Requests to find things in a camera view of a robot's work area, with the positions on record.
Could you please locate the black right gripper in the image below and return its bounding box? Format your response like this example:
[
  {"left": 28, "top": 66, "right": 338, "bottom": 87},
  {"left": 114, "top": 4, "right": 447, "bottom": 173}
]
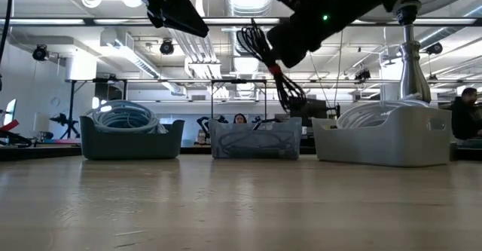
[{"left": 267, "top": 0, "right": 353, "bottom": 69}]

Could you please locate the black cable bundle red tie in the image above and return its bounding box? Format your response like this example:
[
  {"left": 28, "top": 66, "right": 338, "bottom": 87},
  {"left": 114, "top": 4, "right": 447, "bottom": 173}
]
[{"left": 236, "top": 18, "right": 308, "bottom": 113}]

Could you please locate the short black cable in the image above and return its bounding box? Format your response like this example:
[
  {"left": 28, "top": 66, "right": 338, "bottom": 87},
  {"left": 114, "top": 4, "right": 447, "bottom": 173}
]
[{"left": 251, "top": 117, "right": 283, "bottom": 131}]

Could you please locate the white cable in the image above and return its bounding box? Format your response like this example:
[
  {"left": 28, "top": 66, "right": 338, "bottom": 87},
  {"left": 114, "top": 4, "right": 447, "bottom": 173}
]
[
  {"left": 338, "top": 99, "right": 431, "bottom": 117},
  {"left": 335, "top": 109, "right": 415, "bottom": 130}
]

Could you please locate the light blue cable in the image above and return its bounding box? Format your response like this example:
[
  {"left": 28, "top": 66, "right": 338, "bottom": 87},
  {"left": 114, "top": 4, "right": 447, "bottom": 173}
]
[
  {"left": 85, "top": 115, "right": 169, "bottom": 135},
  {"left": 92, "top": 99, "right": 152, "bottom": 117},
  {"left": 87, "top": 107, "right": 161, "bottom": 128}
]

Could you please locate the thin black cable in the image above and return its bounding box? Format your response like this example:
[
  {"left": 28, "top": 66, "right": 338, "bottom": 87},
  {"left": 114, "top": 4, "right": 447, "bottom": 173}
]
[{"left": 217, "top": 129, "right": 297, "bottom": 158}]

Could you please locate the black ceiling spotlight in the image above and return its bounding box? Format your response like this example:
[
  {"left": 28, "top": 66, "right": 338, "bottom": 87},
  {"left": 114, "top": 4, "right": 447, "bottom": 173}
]
[
  {"left": 31, "top": 44, "right": 50, "bottom": 62},
  {"left": 158, "top": 38, "right": 175, "bottom": 57},
  {"left": 426, "top": 41, "right": 444, "bottom": 57}
]

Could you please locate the black computer monitor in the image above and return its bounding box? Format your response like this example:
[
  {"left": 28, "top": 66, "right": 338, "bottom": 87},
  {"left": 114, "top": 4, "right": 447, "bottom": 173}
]
[{"left": 289, "top": 99, "right": 329, "bottom": 128}]

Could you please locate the brown translucent plastic bin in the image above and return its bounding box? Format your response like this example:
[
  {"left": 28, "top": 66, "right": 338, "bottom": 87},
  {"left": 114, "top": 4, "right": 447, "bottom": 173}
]
[{"left": 209, "top": 116, "right": 304, "bottom": 160}]

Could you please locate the table lamp white shade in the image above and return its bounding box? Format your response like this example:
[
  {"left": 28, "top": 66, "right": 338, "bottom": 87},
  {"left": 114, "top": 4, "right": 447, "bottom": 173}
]
[{"left": 356, "top": 0, "right": 482, "bottom": 103}]

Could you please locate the black overhead horizontal bar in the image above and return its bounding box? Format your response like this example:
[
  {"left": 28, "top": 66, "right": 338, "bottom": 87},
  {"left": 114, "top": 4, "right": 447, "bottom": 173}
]
[{"left": 0, "top": 17, "right": 482, "bottom": 27}]

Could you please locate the white plastic bin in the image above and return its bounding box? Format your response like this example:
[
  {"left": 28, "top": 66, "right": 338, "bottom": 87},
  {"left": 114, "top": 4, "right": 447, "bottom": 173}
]
[{"left": 311, "top": 105, "right": 453, "bottom": 168}]

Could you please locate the dark green plastic bin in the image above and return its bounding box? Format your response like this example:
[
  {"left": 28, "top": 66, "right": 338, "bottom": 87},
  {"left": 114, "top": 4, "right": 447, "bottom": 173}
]
[{"left": 79, "top": 115, "right": 186, "bottom": 161}]

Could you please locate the black tripod stand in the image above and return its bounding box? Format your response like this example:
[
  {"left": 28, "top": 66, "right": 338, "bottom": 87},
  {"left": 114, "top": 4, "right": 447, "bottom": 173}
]
[{"left": 50, "top": 112, "right": 81, "bottom": 140}]

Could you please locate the small white table lamp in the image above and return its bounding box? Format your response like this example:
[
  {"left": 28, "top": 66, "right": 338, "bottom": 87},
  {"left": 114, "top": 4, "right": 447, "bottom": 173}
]
[{"left": 32, "top": 112, "right": 51, "bottom": 142}]

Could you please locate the silver ceiling duct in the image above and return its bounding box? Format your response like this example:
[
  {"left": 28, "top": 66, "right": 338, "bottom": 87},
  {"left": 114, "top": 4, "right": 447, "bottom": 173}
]
[{"left": 224, "top": 0, "right": 279, "bottom": 98}]

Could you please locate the white ventilation duct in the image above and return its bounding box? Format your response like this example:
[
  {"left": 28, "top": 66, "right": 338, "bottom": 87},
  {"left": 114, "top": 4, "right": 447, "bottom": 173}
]
[{"left": 99, "top": 29, "right": 188, "bottom": 96}]

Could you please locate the black background table frame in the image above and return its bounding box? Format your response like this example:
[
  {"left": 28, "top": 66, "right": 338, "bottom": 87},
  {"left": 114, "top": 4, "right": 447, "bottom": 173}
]
[{"left": 65, "top": 77, "right": 269, "bottom": 141}]

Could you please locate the hanging black cable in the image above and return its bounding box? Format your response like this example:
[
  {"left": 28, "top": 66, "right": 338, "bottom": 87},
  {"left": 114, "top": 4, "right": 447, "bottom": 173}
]
[{"left": 0, "top": 0, "right": 15, "bottom": 92}]

